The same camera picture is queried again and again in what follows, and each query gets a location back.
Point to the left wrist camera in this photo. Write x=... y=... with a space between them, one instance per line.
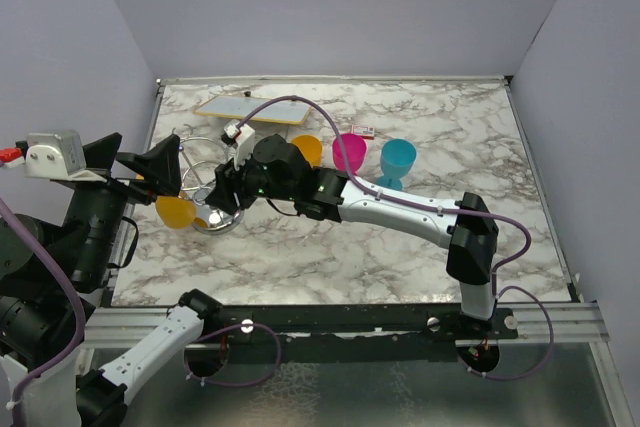
x=56 y=156

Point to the yellow wine glass front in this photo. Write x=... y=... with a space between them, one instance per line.
x=311 y=148

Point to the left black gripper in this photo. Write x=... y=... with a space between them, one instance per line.
x=160 y=165

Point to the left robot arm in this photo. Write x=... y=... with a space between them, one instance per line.
x=48 y=270

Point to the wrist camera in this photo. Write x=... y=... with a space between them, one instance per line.
x=56 y=156
x=240 y=141

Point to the aluminium rail frame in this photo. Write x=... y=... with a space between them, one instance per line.
x=558 y=371

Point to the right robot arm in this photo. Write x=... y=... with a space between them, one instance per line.
x=275 y=169

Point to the chrome wine glass rack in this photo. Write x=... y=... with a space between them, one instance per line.
x=215 y=217

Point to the red card box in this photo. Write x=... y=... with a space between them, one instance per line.
x=363 y=131

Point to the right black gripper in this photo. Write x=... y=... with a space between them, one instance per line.
x=228 y=185

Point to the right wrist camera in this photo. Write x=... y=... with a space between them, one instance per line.
x=240 y=141

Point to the blue plastic wine glass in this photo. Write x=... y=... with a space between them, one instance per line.
x=396 y=160

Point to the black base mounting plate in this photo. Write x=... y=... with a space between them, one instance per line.
x=342 y=333

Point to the yellow wine glass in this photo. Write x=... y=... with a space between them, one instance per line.
x=311 y=148
x=178 y=213

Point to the yellow framed whiteboard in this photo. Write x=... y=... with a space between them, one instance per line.
x=238 y=107

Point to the pink plastic wine glass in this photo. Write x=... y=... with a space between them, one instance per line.
x=355 y=148

